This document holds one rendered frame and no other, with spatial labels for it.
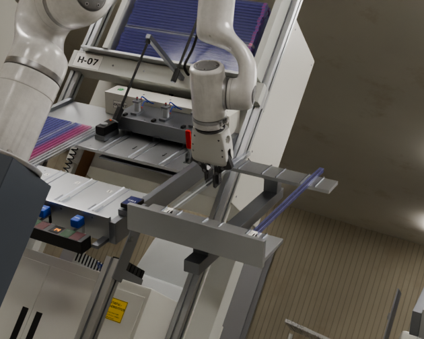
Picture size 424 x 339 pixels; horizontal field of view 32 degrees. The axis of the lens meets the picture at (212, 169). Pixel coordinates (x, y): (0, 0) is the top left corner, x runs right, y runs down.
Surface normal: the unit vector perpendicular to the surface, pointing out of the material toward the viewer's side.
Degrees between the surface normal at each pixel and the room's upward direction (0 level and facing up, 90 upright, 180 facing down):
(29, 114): 90
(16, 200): 90
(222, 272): 90
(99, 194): 43
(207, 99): 135
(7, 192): 90
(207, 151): 144
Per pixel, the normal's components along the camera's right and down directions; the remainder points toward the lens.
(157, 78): -0.33, -0.36
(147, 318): 0.88, 0.21
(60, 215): -0.47, 0.36
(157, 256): -0.08, -0.29
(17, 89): 0.16, -0.19
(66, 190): 0.02, -0.91
